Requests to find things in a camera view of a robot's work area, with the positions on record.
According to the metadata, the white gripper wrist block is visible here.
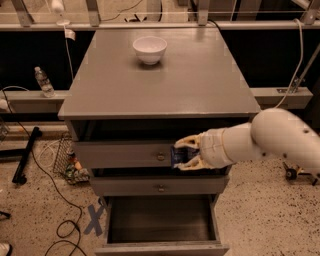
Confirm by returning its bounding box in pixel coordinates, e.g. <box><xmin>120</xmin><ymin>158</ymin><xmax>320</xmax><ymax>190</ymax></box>
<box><xmin>174</xmin><ymin>128</ymin><xmax>233</xmax><ymax>171</ymax></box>

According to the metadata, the dark blue rxbar wrapper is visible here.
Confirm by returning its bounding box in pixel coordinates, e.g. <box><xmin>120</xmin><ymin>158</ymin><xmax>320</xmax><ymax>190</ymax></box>
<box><xmin>171</xmin><ymin>147</ymin><xmax>199</xmax><ymax>168</ymax></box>

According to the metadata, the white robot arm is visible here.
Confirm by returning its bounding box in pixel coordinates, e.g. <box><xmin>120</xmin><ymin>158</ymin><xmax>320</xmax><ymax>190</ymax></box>
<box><xmin>173</xmin><ymin>108</ymin><xmax>320</xmax><ymax>177</ymax></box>

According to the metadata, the grey middle drawer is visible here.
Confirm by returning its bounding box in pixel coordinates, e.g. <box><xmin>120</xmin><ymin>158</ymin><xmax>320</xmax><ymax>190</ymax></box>
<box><xmin>90</xmin><ymin>176</ymin><xmax>229</xmax><ymax>196</ymax></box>

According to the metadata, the grey wooden drawer cabinet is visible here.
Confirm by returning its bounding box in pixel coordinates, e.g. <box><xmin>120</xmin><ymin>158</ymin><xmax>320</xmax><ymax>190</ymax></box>
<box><xmin>57</xmin><ymin>27</ymin><xmax>263</xmax><ymax>256</ymax></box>

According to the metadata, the grey open bottom drawer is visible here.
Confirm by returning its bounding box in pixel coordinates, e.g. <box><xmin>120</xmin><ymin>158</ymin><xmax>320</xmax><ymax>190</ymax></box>
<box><xmin>95</xmin><ymin>195</ymin><xmax>229</xmax><ymax>256</ymax></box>

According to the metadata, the grey top drawer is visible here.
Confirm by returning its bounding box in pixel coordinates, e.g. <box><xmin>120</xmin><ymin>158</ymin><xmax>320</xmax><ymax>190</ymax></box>
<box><xmin>73</xmin><ymin>141</ymin><xmax>174</xmax><ymax>169</ymax></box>

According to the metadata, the white ceramic bowl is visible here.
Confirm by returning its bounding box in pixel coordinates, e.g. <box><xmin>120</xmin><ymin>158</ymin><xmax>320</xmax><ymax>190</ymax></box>
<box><xmin>133</xmin><ymin>36</ymin><xmax>167</xmax><ymax>65</ymax></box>

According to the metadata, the clear plastic water bottle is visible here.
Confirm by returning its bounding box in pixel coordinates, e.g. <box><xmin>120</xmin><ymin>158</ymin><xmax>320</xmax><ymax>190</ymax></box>
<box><xmin>34</xmin><ymin>66</ymin><xmax>55</xmax><ymax>98</ymax></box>

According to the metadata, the black metal stand bar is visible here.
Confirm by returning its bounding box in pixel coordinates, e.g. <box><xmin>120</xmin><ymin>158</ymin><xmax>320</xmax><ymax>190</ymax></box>
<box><xmin>12</xmin><ymin>127</ymin><xmax>42</xmax><ymax>185</ymax></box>

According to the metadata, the white desk lamp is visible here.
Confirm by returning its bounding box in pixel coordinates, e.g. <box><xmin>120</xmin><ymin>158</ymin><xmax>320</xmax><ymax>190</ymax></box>
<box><xmin>51</xmin><ymin>0</ymin><xmax>76</xmax><ymax>41</ymax></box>

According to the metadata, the black wheeled cart frame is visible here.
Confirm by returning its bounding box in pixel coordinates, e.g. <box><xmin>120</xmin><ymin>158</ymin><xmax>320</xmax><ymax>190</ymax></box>
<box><xmin>283</xmin><ymin>162</ymin><xmax>319</xmax><ymax>186</ymax></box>

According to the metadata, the white hanging cable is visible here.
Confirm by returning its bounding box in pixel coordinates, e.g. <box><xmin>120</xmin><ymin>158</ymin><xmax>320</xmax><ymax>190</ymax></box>
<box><xmin>273</xmin><ymin>18</ymin><xmax>305</xmax><ymax>109</ymax></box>

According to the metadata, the wire basket with items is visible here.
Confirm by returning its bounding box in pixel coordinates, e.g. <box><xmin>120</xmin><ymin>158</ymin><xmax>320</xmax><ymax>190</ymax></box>
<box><xmin>53</xmin><ymin>136</ymin><xmax>90</xmax><ymax>185</ymax></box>

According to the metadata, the grey metal rail beam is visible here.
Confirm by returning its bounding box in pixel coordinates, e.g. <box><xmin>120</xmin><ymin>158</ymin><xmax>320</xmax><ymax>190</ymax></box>
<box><xmin>0</xmin><ymin>20</ymin><xmax>320</xmax><ymax>32</ymax></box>

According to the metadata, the black floor cable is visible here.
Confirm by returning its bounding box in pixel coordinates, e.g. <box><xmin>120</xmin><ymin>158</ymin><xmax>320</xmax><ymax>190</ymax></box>
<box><xmin>0</xmin><ymin>89</ymin><xmax>88</xmax><ymax>256</ymax></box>

